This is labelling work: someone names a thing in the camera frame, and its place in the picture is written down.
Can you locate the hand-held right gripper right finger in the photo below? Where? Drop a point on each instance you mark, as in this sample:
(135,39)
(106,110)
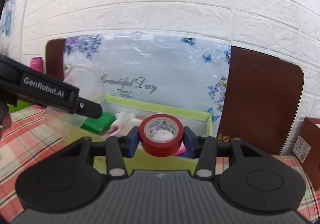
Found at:
(188,142)

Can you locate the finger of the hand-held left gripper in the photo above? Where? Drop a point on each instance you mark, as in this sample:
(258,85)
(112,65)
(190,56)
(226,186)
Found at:
(90,107)

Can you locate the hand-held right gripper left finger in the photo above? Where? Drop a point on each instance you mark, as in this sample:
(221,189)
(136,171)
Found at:
(133,142)

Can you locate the dark green box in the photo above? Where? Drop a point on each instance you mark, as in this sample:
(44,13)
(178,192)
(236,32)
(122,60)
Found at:
(98,122)

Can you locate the light green cardboard box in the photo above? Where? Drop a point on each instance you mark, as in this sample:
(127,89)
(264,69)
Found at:
(150,161)

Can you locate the red tape roll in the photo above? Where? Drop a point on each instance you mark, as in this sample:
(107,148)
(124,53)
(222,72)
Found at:
(160,147)

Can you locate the clear plastic container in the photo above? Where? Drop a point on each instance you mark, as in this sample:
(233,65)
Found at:
(82,81)

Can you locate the person's left hand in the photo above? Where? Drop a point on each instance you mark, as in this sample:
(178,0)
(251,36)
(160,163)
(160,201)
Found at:
(5,120)

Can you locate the pink thermos bottle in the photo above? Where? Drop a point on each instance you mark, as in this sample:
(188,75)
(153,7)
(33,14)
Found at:
(37,63)

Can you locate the plaid blanket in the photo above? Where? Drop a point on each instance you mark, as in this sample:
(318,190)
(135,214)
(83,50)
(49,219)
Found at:
(30,133)

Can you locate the brown wooden headboard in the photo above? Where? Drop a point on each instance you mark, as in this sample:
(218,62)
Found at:
(262,101)

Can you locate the brown cardboard box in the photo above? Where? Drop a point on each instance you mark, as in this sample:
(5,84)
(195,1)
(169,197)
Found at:
(310,138)

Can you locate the blue wall sticker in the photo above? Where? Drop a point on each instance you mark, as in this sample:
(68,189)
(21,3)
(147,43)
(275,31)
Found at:
(7,18)

